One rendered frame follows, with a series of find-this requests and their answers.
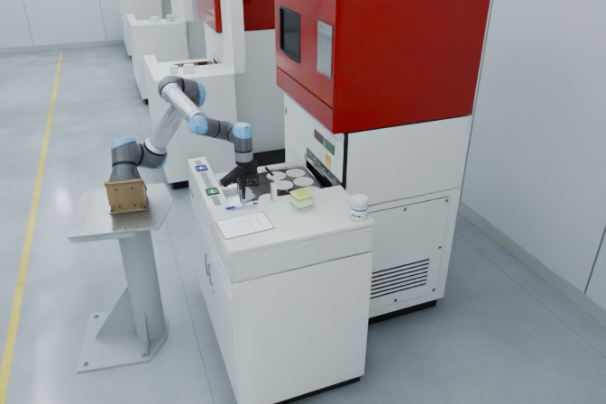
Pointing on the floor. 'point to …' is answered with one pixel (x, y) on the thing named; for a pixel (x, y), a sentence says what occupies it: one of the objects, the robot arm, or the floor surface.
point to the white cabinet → (287, 323)
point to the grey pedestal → (128, 314)
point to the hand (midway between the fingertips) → (241, 203)
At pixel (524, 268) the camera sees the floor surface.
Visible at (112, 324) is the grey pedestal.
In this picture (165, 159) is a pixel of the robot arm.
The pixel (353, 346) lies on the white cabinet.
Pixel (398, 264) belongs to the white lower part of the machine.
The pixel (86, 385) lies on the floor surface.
